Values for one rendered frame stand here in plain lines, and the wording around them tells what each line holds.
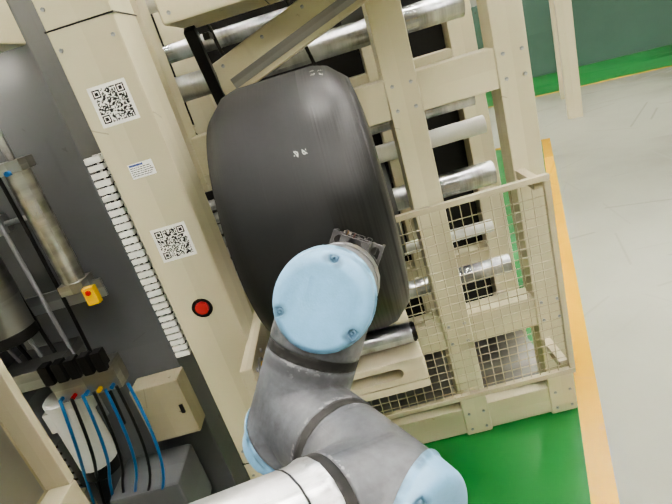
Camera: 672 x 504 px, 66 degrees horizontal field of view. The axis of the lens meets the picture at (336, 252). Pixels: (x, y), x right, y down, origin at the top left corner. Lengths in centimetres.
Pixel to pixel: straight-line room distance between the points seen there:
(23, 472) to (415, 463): 86
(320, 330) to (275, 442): 11
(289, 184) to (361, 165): 12
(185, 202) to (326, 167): 35
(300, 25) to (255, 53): 13
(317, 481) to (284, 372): 13
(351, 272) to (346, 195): 42
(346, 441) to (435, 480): 7
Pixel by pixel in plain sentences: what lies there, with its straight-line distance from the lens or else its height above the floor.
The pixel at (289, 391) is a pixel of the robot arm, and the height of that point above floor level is 123.
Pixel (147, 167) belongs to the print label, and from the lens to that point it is 109.
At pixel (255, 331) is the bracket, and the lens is 123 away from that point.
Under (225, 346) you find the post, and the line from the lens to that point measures 121.
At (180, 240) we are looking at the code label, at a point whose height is 122.
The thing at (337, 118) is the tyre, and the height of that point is 138.
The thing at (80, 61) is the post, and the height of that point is 159.
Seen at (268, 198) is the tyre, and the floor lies 130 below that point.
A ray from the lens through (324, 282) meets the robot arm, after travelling 45.
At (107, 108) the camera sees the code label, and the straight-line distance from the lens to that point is 110.
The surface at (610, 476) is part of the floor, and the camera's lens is 203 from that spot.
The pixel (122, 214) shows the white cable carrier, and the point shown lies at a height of 130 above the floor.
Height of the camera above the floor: 150
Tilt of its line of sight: 21 degrees down
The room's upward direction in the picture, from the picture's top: 17 degrees counter-clockwise
